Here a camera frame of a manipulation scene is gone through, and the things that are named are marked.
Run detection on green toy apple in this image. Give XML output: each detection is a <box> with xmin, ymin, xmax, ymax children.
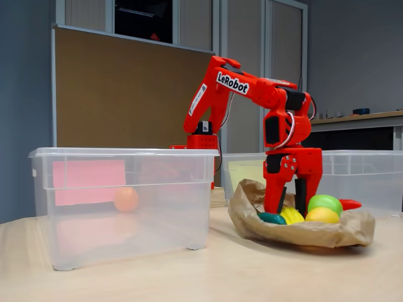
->
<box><xmin>307</xmin><ymin>194</ymin><xmax>344</xmax><ymax>218</ymax></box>

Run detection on dark green toy cucumber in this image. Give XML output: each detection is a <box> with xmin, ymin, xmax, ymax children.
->
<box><xmin>257</xmin><ymin>212</ymin><xmax>287</xmax><ymax>226</ymax></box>

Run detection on yellow toy corn cob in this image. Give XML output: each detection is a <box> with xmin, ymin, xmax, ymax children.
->
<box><xmin>280</xmin><ymin>206</ymin><xmax>305</xmax><ymax>226</ymax></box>

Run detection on yellow toy lemon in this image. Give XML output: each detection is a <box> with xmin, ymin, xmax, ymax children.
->
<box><xmin>304</xmin><ymin>206</ymin><xmax>340</xmax><ymax>224</ymax></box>

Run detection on red toy pepper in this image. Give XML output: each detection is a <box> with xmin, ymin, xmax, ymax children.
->
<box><xmin>338</xmin><ymin>198</ymin><xmax>363</xmax><ymax>211</ymax></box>

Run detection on toy orange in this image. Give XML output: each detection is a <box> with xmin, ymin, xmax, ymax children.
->
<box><xmin>113</xmin><ymin>187</ymin><xmax>140</xmax><ymax>213</ymax></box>

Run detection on clear plastic bin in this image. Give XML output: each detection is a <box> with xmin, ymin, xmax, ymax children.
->
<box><xmin>222</xmin><ymin>150</ymin><xmax>403</xmax><ymax>218</ymax></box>
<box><xmin>28</xmin><ymin>147</ymin><xmax>220</xmax><ymax>271</ymax></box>

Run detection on yellow paper note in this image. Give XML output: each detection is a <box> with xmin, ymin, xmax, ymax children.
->
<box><xmin>228</xmin><ymin>159</ymin><xmax>267</xmax><ymax>190</ymax></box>

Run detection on crumpled brown paper bag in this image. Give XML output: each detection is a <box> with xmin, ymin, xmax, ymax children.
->
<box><xmin>227</xmin><ymin>179</ymin><xmax>376</xmax><ymax>249</ymax></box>

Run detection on wooden base block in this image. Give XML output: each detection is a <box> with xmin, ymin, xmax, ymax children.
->
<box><xmin>210</xmin><ymin>186</ymin><xmax>228</xmax><ymax>209</ymax></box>

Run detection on grey sideboard with wooden top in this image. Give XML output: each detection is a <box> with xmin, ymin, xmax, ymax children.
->
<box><xmin>310</xmin><ymin>109</ymin><xmax>403</xmax><ymax>152</ymax></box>

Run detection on grey tall cabinet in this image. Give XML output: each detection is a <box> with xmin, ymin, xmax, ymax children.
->
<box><xmin>55</xmin><ymin>0</ymin><xmax>309</xmax><ymax>154</ymax></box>

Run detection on brown cork board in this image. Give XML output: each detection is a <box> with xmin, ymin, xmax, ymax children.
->
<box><xmin>51</xmin><ymin>23</ymin><xmax>218</xmax><ymax>149</ymax></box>

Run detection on pink paper note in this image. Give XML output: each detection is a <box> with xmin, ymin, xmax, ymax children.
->
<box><xmin>52</xmin><ymin>159</ymin><xmax>127</xmax><ymax>207</ymax></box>

